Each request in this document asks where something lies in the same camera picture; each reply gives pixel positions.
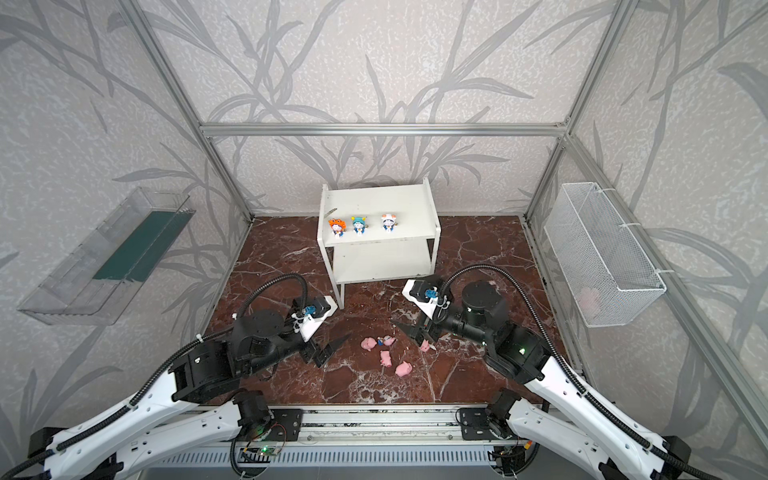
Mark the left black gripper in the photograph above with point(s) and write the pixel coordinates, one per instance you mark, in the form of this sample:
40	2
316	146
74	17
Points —
311	348

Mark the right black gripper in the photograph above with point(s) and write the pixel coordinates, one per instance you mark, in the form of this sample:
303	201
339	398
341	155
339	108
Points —
425	330

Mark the white hooded Doraemon figure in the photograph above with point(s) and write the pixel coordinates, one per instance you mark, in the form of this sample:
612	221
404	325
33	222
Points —
389	221

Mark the teal hooded Doraemon figure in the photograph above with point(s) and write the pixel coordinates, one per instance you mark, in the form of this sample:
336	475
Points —
359	225

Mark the orange hooded Doraemon figure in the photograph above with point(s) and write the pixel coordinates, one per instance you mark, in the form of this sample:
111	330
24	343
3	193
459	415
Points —
337	226

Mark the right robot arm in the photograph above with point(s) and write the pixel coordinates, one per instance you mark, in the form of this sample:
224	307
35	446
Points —
522	356

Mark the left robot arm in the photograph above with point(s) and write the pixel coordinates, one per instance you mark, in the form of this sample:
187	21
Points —
192	399

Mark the white two-tier metal shelf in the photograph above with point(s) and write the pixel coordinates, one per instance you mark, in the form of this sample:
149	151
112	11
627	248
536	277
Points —
410	251

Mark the green circuit board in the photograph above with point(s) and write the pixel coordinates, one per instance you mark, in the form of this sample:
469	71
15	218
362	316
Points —
256	452

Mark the pink toy in basket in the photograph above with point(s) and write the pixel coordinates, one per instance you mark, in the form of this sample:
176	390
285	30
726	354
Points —
589	302

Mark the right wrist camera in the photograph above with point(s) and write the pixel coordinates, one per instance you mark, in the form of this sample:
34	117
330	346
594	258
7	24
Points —
429	295

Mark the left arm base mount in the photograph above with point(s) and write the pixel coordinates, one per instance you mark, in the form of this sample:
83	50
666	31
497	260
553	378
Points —
284	426

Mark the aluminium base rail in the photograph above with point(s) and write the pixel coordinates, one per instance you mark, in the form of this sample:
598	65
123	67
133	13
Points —
384	423

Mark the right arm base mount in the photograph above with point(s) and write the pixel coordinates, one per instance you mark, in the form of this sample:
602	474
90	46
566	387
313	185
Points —
475	425

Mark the white wire mesh basket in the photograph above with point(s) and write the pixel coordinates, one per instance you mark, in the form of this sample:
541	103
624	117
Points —
595	247

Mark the clear plastic wall bin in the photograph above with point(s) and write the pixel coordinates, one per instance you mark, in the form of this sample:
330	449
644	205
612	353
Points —
95	283

